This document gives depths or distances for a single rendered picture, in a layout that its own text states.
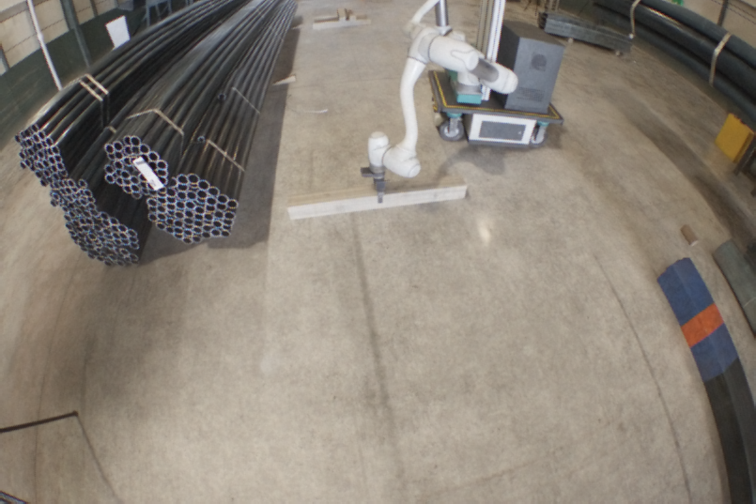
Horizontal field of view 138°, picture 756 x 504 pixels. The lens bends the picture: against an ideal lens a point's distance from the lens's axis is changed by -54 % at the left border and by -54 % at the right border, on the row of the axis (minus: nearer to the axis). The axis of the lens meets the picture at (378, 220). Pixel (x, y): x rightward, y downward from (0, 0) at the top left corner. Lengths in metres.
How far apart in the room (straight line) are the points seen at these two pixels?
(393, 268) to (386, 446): 0.80
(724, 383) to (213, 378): 2.52
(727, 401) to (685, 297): 0.67
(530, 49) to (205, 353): 2.42
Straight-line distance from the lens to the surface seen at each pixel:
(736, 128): 5.74
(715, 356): 2.07
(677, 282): 2.09
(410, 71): 1.49
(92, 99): 1.76
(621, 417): 1.65
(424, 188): 1.74
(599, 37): 7.86
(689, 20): 2.76
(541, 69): 2.21
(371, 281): 1.46
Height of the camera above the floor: 1.26
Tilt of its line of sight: 48 degrees down
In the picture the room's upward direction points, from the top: 1 degrees counter-clockwise
